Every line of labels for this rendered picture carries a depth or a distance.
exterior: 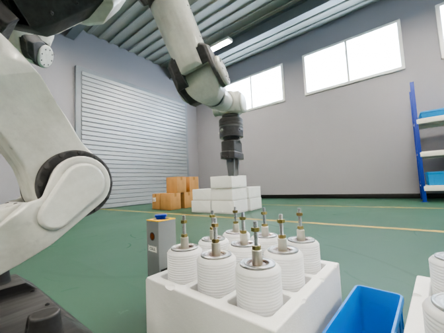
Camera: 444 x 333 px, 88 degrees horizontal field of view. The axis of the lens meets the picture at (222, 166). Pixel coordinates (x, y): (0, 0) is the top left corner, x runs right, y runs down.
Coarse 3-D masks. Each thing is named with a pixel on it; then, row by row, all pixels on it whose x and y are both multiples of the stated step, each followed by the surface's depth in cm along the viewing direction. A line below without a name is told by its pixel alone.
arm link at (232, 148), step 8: (224, 128) 81; (232, 128) 81; (240, 128) 82; (224, 136) 82; (232, 136) 82; (240, 136) 83; (224, 144) 81; (232, 144) 80; (240, 144) 86; (224, 152) 79; (232, 152) 79; (240, 152) 85
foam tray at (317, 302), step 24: (336, 264) 66; (168, 288) 57; (192, 288) 57; (312, 288) 52; (336, 288) 63; (168, 312) 56; (192, 312) 50; (216, 312) 46; (240, 312) 44; (288, 312) 43; (312, 312) 50
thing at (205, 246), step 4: (200, 240) 72; (224, 240) 71; (228, 240) 73; (200, 244) 70; (204, 244) 69; (208, 244) 69; (220, 244) 69; (224, 244) 70; (228, 244) 72; (204, 248) 69; (208, 248) 69; (224, 248) 70
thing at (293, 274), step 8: (264, 256) 58; (272, 256) 55; (280, 256) 54; (288, 256) 54; (296, 256) 54; (280, 264) 53; (288, 264) 53; (296, 264) 53; (288, 272) 53; (296, 272) 53; (304, 272) 56; (288, 280) 53; (296, 280) 53; (304, 280) 55; (288, 288) 53; (296, 288) 53
